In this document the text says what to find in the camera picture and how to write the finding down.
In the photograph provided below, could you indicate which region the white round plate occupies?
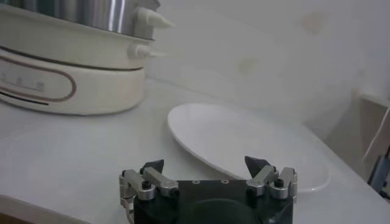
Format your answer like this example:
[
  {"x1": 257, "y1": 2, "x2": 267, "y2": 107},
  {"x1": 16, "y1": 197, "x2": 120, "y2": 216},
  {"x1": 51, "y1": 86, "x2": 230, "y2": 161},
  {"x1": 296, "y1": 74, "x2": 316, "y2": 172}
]
[{"x1": 166, "y1": 102, "x2": 332, "y2": 193}]

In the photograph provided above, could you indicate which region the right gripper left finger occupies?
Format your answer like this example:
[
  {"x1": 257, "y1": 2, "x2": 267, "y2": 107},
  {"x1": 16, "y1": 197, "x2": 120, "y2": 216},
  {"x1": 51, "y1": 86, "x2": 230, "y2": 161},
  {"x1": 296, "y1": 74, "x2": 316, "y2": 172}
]
[{"x1": 118, "y1": 159, "x2": 180, "y2": 214}]

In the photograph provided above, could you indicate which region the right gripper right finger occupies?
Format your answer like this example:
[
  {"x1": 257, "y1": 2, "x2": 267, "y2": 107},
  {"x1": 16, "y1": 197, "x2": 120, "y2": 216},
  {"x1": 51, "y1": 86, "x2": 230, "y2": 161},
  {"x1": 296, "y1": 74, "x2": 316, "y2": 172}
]
[{"x1": 244, "y1": 155, "x2": 299, "y2": 201}]

